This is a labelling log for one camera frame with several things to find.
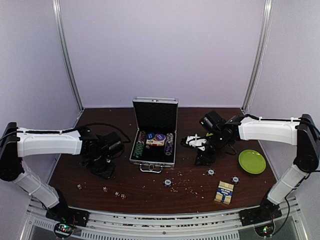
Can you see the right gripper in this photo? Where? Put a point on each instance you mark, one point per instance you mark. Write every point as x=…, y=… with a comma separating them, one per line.
x=207, y=160

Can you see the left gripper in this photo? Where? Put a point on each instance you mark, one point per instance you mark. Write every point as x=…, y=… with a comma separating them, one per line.
x=106, y=174

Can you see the purple 500 poker chip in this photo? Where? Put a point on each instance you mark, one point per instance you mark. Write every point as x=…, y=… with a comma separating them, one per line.
x=235, y=180
x=211, y=172
x=167, y=182

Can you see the purple black chip stack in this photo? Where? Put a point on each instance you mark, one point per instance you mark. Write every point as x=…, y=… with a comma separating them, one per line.
x=168, y=149

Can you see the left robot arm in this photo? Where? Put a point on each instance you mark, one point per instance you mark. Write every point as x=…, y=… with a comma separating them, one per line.
x=97, y=153

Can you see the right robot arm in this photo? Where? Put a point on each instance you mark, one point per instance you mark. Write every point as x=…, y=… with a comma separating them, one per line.
x=299, y=132

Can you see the blue gold card box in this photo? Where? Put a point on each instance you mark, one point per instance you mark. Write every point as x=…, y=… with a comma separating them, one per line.
x=224, y=193

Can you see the blue peach chip stack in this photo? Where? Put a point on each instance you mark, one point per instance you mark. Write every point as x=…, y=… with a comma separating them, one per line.
x=169, y=139

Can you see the green yellow chip stack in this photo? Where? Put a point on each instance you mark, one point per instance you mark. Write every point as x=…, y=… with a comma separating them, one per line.
x=138, y=151

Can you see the green plate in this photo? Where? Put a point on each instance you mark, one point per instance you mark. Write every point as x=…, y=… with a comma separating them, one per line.
x=252, y=162

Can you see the brown black chip stack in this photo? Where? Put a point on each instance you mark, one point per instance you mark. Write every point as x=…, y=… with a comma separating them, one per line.
x=141, y=137

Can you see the purple small blind button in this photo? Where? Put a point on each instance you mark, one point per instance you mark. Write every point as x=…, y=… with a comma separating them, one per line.
x=160, y=137

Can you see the playing card deck box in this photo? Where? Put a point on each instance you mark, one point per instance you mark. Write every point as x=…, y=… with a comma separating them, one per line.
x=155, y=142

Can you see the aluminium poker case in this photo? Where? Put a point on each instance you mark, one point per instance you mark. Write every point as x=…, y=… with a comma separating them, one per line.
x=158, y=115

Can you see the blue small blind button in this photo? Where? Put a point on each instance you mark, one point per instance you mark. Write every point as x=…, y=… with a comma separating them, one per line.
x=150, y=135

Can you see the right aluminium frame post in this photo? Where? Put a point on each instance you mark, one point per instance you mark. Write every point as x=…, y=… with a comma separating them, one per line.
x=257, y=64

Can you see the aluminium frame post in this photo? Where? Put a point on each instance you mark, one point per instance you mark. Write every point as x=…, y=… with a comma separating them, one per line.
x=257, y=64
x=66, y=57

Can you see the left aluminium frame post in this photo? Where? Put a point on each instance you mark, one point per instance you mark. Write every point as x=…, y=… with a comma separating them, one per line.
x=66, y=57

